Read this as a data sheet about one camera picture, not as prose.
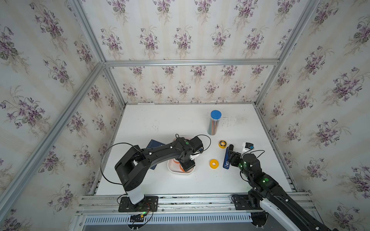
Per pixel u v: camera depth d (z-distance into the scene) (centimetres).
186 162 73
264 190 56
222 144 96
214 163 88
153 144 95
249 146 70
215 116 89
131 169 44
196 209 73
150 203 72
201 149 70
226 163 84
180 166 74
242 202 73
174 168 85
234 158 73
